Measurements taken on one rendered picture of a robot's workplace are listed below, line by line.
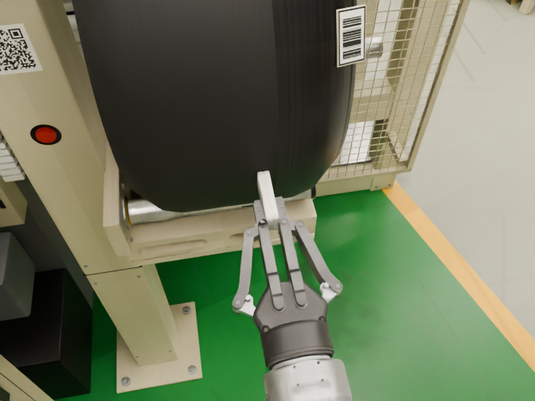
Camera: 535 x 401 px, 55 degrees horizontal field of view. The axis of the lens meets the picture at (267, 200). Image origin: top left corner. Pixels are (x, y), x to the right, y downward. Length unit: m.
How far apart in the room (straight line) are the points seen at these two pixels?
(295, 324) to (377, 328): 1.29
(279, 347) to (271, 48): 0.31
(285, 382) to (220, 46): 0.34
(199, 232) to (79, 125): 0.28
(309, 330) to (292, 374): 0.05
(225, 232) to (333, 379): 0.48
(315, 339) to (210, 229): 0.45
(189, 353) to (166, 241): 0.85
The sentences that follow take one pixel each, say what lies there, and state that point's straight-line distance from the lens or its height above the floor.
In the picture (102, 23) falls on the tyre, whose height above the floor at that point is 1.34.
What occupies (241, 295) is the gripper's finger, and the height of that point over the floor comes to 1.13.
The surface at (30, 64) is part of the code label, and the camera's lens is 0.80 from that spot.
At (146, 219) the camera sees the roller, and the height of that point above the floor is 0.90.
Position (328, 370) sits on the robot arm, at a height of 1.14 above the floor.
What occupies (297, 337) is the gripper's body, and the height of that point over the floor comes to 1.14.
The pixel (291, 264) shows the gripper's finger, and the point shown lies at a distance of 0.59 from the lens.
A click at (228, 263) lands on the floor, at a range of 1.90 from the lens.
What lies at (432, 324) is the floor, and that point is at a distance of 1.88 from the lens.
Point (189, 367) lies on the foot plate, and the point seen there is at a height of 0.02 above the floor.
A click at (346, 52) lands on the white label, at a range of 0.59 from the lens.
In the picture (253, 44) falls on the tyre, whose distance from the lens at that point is 0.55.
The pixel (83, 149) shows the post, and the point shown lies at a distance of 0.90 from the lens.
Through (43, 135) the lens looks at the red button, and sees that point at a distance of 0.88.
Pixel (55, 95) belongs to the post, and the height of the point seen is 1.14.
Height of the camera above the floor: 1.64
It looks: 53 degrees down
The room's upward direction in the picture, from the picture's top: straight up
